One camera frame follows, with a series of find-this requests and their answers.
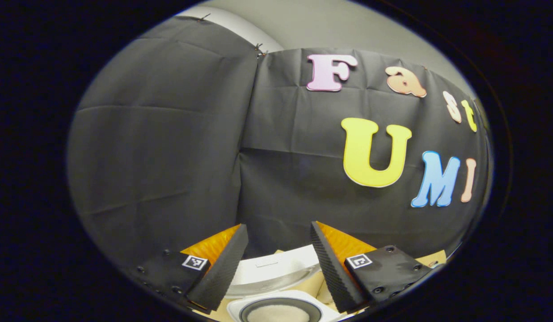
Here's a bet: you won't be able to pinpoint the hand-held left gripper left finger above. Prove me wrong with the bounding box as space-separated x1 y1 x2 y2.
135 224 249 314

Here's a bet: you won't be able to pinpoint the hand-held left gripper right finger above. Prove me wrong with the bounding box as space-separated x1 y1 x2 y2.
310 220 438 314

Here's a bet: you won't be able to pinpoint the white rice cooker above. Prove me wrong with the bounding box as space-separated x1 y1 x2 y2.
225 245 346 322

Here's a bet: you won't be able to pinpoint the white rice grains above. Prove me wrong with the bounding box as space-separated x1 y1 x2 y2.
247 304 310 322

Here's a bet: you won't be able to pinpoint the black backdrop cloth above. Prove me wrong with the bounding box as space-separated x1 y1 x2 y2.
67 16 494 273

